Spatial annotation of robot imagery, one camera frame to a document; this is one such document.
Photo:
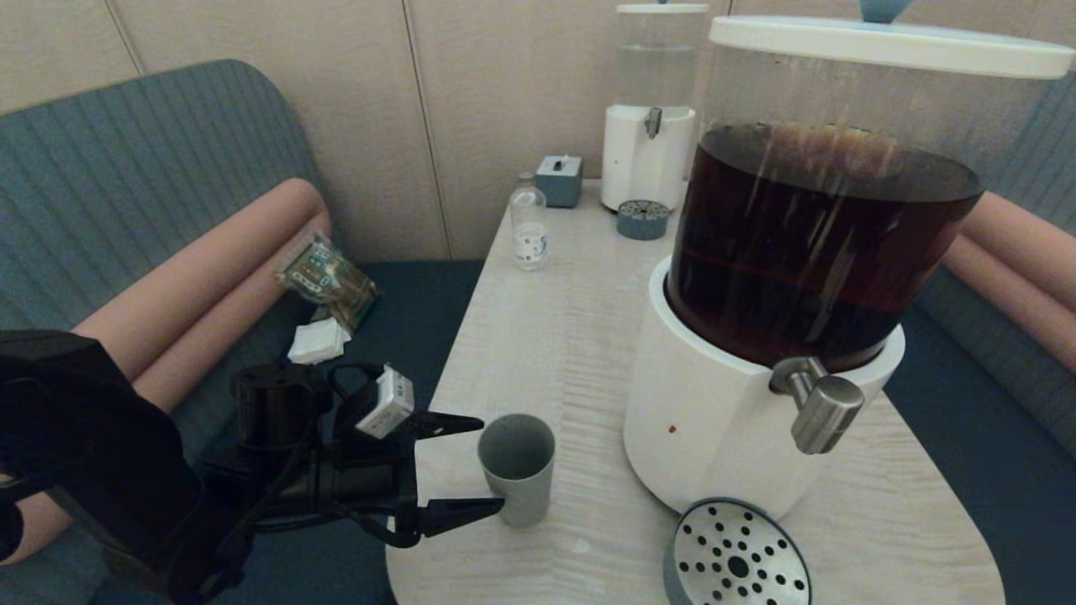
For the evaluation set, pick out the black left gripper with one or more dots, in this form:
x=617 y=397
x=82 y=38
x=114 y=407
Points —
x=370 y=483

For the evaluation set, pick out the grey plastic cup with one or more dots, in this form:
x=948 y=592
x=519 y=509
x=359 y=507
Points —
x=521 y=491

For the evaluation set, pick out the large silver dispenser tap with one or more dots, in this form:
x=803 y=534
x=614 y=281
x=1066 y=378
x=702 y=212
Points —
x=824 y=412

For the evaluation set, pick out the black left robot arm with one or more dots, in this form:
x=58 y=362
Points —
x=84 y=437

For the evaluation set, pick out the white folded napkins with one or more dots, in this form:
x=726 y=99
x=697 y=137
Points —
x=318 y=343

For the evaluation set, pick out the clear snack packet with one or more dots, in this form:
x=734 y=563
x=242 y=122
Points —
x=328 y=277

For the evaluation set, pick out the clear plastic bottle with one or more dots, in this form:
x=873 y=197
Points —
x=529 y=235

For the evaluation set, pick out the pink bolster cushion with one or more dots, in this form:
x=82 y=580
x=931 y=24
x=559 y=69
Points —
x=210 y=269
x=235 y=323
x=1034 y=244
x=1025 y=311

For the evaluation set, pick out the large tea dispenser white base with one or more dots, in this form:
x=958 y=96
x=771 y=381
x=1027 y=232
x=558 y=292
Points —
x=714 y=420

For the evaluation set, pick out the large blue perforated drip tray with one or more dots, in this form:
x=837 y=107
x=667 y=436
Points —
x=731 y=563

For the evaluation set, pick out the blue-grey small box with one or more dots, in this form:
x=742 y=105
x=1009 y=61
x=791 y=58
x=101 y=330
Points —
x=558 y=181

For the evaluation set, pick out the small water dispenser white base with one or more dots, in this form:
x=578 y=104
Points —
x=643 y=168

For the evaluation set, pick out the small silver dispenser tap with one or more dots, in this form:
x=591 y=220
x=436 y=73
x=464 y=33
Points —
x=652 y=123

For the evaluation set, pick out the small white dispenser lid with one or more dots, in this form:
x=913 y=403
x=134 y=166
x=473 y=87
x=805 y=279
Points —
x=662 y=8

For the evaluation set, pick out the large white dispenser lid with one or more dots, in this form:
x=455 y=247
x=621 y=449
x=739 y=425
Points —
x=883 y=46

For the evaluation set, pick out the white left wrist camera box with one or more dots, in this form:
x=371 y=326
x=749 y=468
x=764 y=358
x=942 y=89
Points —
x=387 y=405

